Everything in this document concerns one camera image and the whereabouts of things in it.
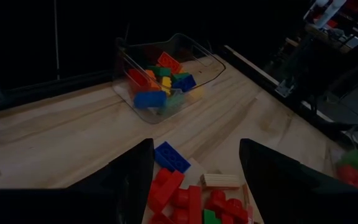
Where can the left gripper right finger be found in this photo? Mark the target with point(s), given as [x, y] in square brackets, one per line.
[291, 205]

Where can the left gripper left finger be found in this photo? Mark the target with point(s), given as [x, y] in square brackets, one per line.
[104, 205]

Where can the clear plastic bin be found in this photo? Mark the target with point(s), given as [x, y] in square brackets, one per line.
[204, 71]
[334, 155]

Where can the wooden block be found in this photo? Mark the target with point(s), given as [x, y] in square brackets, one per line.
[194, 174]
[219, 181]

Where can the white pillar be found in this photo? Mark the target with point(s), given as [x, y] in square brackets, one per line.
[328, 12]

